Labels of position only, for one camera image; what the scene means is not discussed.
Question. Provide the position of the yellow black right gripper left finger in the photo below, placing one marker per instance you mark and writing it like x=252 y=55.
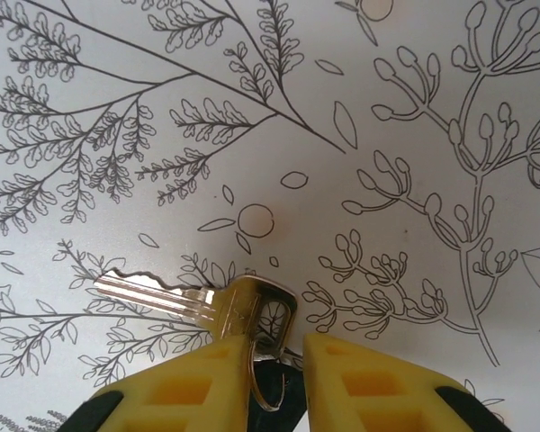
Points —
x=184 y=405

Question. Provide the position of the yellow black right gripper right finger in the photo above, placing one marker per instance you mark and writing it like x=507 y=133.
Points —
x=364 y=405

